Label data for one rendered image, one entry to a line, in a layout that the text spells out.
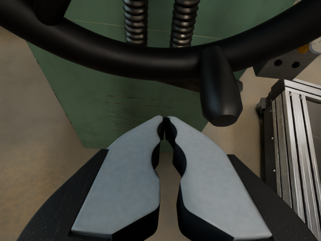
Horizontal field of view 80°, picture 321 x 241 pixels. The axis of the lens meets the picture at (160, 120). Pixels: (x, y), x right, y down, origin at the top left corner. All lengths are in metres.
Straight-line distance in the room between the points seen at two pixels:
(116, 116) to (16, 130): 0.53
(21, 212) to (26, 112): 0.42
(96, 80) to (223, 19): 0.29
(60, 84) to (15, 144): 0.51
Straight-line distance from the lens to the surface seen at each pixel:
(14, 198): 0.91
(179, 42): 0.22
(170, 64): 0.16
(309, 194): 0.80
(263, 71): 0.43
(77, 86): 0.51
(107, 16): 0.37
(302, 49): 0.41
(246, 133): 1.06
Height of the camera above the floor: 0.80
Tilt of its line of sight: 59 degrees down
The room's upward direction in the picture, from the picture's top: 15 degrees clockwise
